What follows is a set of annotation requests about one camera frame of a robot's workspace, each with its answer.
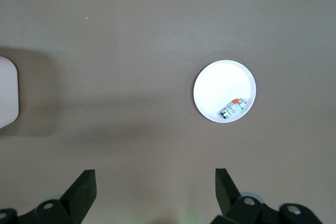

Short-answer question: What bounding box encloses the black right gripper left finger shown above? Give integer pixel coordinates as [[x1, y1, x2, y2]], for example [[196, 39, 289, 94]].
[[0, 169, 97, 224]]

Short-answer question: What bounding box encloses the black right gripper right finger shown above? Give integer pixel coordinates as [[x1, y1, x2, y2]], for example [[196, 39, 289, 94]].
[[212, 167, 323, 224]]

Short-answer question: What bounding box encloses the white lidded storage box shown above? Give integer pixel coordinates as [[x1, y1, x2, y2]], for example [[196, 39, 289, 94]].
[[0, 56, 19, 130]]

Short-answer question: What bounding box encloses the pink round plate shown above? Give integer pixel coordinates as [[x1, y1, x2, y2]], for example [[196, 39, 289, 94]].
[[193, 59, 257, 124]]

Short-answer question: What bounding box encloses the brown table cover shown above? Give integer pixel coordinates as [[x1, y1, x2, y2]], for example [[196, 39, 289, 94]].
[[0, 0, 336, 224]]

